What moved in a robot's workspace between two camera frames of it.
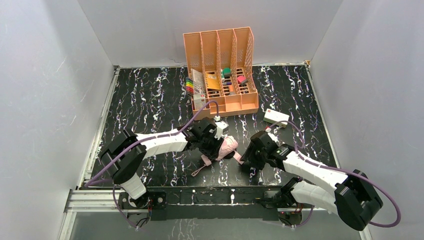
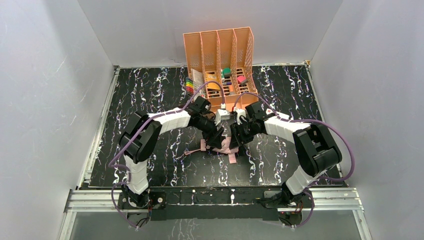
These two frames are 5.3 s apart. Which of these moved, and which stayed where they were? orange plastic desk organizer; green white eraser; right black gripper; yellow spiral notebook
Moved: right black gripper
Stayed: green white eraser; yellow spiral notebook; orange plastic desk organizer
